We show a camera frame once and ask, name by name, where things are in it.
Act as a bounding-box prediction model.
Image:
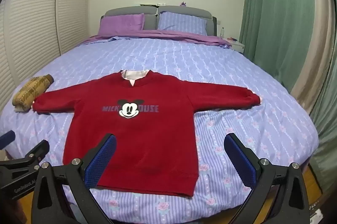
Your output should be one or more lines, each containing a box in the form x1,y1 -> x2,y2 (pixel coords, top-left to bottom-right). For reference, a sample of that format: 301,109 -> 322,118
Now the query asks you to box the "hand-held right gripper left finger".
32,134 -> 117,224

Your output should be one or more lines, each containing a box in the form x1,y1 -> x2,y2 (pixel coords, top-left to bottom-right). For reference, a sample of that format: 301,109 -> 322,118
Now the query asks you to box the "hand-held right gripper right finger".
224,133 -> 310,224

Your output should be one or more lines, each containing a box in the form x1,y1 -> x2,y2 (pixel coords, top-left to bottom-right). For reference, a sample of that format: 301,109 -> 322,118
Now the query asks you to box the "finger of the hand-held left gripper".
0,131 -> 15,150
25,140 -> 50,164

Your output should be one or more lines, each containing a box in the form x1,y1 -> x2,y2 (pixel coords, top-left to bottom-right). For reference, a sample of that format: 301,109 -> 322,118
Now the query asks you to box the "red cartoon print sweater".
32,69 -> 261,197

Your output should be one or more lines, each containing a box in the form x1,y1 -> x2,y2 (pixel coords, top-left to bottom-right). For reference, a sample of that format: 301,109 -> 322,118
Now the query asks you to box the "bed with blue floral cover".
0,36 -> 324,224

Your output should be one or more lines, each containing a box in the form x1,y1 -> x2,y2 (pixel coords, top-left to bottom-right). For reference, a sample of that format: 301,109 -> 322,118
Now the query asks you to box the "folded brown plaid cloth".
12,74 -> 55,112

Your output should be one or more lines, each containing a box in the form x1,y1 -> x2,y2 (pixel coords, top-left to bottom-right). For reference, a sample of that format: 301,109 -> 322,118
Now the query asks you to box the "green curtain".
238,0 -> 324,94
309,0 -> 337,194

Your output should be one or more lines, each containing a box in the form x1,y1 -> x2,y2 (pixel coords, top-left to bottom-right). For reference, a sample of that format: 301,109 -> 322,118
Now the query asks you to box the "white nightstand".
227,38 -> 246,54

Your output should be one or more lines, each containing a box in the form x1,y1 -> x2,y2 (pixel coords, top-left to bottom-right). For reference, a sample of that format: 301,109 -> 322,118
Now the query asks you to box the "white louvered wardrobe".
0,0 -> 94,115

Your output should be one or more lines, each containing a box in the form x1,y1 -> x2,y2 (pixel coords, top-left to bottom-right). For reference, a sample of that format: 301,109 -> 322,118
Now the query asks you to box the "beige curtain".
289,0 -> 335,110

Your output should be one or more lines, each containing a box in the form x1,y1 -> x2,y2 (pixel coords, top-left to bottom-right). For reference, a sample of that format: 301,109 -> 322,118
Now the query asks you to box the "purple pillow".
97,13 -> 146,37

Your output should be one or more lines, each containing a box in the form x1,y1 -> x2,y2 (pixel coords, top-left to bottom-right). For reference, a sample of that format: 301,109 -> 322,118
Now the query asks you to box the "purple blanket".
79,30 -> 233,49

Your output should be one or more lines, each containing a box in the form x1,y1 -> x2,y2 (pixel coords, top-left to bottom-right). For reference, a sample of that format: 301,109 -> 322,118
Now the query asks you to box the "blue striped pillow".
157,12 -> 208,35

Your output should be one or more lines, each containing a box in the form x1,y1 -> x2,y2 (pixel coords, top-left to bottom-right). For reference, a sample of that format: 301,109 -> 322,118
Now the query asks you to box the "grey padded headboard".
100,5 -> 217,36

